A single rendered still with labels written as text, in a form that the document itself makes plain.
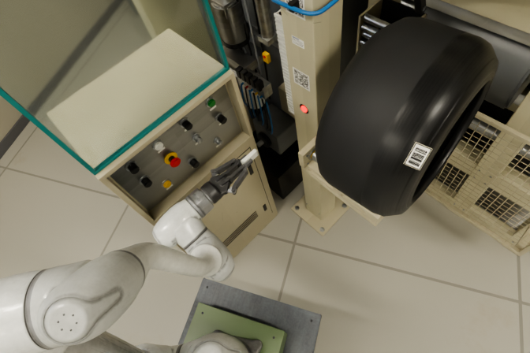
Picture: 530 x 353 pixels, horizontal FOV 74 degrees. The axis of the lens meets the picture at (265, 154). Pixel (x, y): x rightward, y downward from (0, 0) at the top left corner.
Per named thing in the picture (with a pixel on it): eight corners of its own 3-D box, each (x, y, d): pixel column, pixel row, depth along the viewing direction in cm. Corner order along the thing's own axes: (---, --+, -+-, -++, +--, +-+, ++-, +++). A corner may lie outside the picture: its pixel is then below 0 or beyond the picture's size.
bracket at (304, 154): (299, 165, 144) (297, 152, 136) (360, 105, 156) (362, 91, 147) (305, 169, 143) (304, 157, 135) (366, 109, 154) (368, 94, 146)
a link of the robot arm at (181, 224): (183, 197, 123) (208, 224, 123) (147, 228, 119) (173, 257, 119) (183, 195, 113) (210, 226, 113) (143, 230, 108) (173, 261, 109)
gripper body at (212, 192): (210, 199, 114) (232, 180, 117) (195, 183, 118) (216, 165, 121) (217, 209, 121) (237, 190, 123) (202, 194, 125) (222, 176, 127)
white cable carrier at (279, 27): (288, 111, 147) (273, 13, 107) (296, 103, 149) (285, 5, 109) (296, 116, 145) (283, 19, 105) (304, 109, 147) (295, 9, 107)
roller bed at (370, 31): (353, 71, 160) (358, 16, 135) (374, 53, 164) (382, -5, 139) (390, 91, 151) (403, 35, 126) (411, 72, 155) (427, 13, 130)
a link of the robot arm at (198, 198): (181, 194, 116) (195, 182, 118) (190, 205, 124) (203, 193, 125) (197, 211, 112) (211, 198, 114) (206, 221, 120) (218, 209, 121)
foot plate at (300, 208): (290, 209, 226) (290, 207, 224) (318, 181, 234) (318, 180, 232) (322, 236, 214) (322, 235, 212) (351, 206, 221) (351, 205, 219)
